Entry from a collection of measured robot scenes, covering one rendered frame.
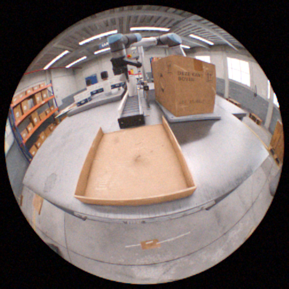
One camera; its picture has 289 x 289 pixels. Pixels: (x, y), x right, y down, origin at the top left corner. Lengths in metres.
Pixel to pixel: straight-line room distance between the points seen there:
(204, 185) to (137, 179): 0.16
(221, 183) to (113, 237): 1.04
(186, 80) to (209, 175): 0.34
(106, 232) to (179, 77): 1.30
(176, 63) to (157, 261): 1.34
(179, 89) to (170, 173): 0.30
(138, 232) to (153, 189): 0.86
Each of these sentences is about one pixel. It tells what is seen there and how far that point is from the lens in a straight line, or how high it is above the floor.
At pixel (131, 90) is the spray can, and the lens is 0.74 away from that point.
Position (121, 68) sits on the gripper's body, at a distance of 0.59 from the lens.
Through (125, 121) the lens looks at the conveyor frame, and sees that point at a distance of 0.43.
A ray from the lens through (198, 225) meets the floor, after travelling 1.11.
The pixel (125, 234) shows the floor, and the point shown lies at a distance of 1.09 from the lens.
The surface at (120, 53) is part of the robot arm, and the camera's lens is 0.56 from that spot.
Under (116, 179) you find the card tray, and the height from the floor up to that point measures 0.83.
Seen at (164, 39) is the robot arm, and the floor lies 1.37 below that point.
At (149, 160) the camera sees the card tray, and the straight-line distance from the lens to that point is 0.27.
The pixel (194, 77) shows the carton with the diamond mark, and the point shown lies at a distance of 0.45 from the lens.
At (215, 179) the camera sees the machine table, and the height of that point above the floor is 0.83.
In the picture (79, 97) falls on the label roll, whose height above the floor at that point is 0.98.
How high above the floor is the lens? 1.04
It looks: 40 degrees down
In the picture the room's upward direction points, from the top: 10 degrees counter-clockwise
